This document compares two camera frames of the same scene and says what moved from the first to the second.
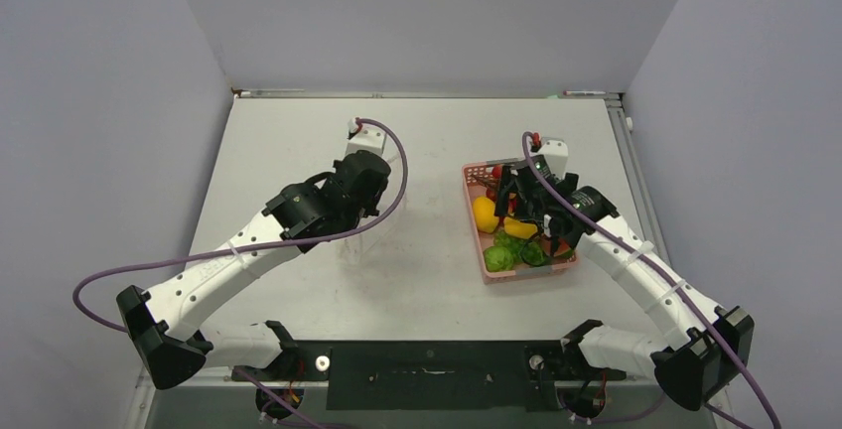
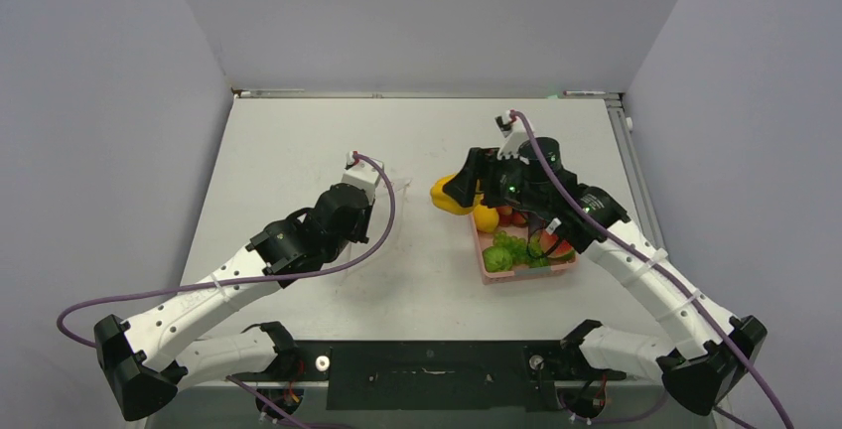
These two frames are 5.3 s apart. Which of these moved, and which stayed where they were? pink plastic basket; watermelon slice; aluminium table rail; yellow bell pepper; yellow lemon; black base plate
Moved: yellow bell pepper; yellow lemon
Stayed: pink plastic basket; watermelon slice; black base plate; aluminium table rail
